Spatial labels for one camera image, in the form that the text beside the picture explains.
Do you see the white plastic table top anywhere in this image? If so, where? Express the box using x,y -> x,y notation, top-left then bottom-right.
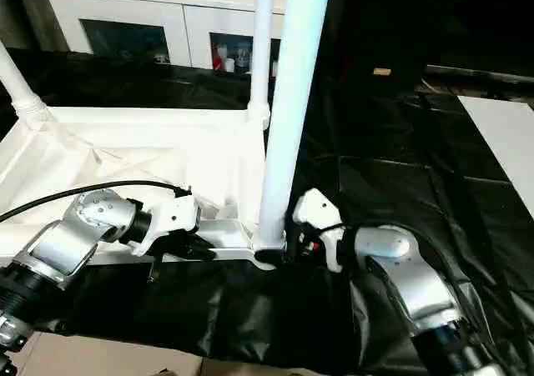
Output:
0,104 -> 290,272

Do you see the white plastic table leg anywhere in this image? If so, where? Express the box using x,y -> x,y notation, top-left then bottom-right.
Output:
244,0 -> 277,126
0,40 -> 56,134
254,0 -> 335,248

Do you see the black mat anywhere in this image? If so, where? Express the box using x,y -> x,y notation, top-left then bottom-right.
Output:
0,46 -> 534,373

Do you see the white flat board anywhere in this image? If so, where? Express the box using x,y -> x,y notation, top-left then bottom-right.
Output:
456,95 -> 534,221

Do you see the white cabinet with glass doors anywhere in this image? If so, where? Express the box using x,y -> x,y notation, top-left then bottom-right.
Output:
43,0 -> 294,76

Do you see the black cabinet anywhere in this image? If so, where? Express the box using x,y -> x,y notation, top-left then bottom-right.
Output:
316,0 -> 534,93

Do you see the grey curtain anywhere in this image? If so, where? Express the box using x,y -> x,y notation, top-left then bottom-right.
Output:
0,0 -> 68,54

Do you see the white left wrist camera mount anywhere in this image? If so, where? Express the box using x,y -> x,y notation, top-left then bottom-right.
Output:
130,187 -> 200,258

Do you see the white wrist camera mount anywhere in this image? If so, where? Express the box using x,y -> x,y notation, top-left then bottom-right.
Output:
130,187 -> 200,258
290,187 -> 348,273

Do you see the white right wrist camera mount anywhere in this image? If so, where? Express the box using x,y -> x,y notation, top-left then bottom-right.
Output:
290,187 -> 348,273

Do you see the black left wrist camera cable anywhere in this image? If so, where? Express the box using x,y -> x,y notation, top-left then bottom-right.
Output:
0,178 -> 194,223

